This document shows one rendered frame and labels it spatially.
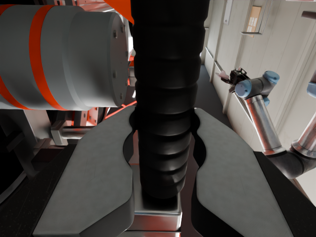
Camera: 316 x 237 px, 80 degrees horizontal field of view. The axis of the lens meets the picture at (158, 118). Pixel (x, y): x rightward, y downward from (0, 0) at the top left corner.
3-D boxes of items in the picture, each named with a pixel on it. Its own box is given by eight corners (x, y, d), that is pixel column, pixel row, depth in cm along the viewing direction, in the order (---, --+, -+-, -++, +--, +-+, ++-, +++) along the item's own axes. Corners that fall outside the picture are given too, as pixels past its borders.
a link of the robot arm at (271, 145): (265, 185, 87) (228, 86, 94) (281, 177, 91) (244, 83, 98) (290, 187, 76) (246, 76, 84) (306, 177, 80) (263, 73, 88)
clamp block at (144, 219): (57, 211, 14) (74, 246, 17) (183, 214, 14) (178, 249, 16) (82, 160, 18) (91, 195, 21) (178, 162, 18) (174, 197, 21)
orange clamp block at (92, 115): (59, 121, 53) (74, 126, 62) (88, 121, 53) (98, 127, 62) (63, 97, 55) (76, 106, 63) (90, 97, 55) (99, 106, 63)
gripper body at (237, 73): (241, 67, 113) (254, 78, 105) (237, 78, 119) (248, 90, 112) (230, 69, 111) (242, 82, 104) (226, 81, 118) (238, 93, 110)
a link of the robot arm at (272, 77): (269, 81, 86) (256, 99, 94) (285, 77, 90) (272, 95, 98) (256, 71, 91) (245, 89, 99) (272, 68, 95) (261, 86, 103)
